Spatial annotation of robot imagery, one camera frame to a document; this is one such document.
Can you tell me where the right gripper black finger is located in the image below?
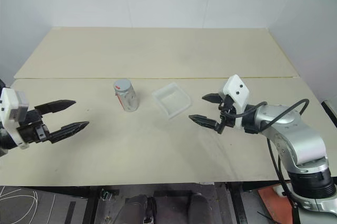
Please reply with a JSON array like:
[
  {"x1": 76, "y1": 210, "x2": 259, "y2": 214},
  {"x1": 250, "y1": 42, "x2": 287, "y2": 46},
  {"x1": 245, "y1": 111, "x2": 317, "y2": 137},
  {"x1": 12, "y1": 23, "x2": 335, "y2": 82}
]
[
  {"x1": 202, "y1": 93, "x2": 225, "y2": 104},
  {"x1": 189, "y1": 114, "x2": 222, "y2": 133}
]

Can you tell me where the grey mat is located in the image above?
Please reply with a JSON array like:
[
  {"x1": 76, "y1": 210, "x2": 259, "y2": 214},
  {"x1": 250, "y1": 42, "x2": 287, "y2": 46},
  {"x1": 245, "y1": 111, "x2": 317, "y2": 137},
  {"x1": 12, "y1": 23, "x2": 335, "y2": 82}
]
[{"x1": 0, "y1": 185, "x2": 89, "y2": 224}]

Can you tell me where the small white block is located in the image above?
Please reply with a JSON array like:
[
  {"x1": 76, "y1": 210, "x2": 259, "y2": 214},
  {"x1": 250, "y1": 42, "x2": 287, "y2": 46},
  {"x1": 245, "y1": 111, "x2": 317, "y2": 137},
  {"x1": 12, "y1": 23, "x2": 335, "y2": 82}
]
[{"x1": 272, "y1": 184, "x2": 287, "y2": 196}]

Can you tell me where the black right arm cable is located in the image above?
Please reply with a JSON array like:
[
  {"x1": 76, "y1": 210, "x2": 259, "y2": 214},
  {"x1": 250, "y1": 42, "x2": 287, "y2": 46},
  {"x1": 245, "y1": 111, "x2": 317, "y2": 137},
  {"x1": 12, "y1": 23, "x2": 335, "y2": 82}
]
[{"x1": 223, "y1": 98, "x2": 311, "y2": 224}]

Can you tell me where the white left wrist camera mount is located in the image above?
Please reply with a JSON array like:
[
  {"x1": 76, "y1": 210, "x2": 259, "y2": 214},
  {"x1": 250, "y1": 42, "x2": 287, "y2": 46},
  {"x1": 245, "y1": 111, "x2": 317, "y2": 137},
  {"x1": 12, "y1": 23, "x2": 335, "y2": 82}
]
[{"x1": 0, "y1": 88, "x2": 29, "y2": 150}]

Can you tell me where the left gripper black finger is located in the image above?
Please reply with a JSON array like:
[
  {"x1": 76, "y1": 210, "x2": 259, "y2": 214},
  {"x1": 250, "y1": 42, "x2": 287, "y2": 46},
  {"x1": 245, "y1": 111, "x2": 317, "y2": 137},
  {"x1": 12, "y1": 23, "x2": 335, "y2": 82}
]
[
  {"x1": 48, "y1": 120, "x2": 91, "y2": 145},
  {"x1": 34, "y1": 99, "x2": 77, "y2": 116}
]

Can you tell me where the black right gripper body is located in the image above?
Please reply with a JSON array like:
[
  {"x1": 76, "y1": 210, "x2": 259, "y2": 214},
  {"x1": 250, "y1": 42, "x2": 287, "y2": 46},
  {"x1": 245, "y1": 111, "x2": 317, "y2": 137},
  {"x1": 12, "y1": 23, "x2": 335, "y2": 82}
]
[{"x1": 216, "y1": 94, "x2": 237, "y2": 134}]

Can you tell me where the clear plastic tray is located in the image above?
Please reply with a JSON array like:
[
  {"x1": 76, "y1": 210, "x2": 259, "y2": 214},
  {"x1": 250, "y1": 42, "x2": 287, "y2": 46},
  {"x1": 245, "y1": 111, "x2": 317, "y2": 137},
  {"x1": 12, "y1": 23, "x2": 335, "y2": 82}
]
[{"x1": 151, "y1": 82, "x2": 192, "y2": 121}]

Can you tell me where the pale blue-grey round lid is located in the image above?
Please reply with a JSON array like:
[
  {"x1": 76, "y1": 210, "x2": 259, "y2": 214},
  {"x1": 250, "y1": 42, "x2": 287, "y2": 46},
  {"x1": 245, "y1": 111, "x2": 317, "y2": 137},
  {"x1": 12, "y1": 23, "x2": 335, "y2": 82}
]
[{"x1": 113, "y1": 78, "x2": 132, "y2": 94}]

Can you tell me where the orange mat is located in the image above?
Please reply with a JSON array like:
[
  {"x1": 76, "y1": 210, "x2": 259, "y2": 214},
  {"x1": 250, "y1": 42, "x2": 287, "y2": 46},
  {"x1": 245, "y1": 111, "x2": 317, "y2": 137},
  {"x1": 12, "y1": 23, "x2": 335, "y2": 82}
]
[{"x1": 256, "y1": 184, "x2": 297, "y2": 224}]

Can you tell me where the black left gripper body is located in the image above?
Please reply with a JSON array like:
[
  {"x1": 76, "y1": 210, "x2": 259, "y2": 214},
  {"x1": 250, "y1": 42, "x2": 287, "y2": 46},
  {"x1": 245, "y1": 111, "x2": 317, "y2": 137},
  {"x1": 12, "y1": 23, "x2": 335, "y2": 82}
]
[{"x1": 16, "y1": 108, "x2": 52, "y2": 145}]

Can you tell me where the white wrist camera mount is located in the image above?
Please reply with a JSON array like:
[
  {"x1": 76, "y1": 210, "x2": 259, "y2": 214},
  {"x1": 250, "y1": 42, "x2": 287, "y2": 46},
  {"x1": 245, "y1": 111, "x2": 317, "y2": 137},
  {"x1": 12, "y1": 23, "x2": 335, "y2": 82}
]
[
  {"x1": 0, "y1": 88, "x2": 29, "y2": 150},
  {"x1": 220, "y1": 74, "x2": 250, "y2": 130}
]

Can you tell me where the clear plastic jar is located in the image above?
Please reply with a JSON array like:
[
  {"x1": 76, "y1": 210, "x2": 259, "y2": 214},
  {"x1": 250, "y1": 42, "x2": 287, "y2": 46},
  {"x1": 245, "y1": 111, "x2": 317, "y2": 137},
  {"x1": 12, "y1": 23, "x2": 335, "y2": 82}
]
[{"x1": 114, "y1": 82, "x2": 140, "y2": 113}]

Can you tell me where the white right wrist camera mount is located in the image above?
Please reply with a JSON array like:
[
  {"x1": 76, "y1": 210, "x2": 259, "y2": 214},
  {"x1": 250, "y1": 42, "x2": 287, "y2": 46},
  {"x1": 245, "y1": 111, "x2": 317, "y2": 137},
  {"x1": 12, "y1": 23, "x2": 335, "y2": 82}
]
[{"x1": 220, "y1": 74, "x2": 250, "y2": 130}]

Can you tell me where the dark rounded shape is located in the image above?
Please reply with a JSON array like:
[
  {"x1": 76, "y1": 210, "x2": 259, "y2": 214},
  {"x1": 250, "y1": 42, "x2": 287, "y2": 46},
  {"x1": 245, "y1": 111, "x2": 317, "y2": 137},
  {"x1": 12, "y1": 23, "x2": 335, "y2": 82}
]
[{"x1": 187, "y1": 192, "x2": 212, "y2": 224}]

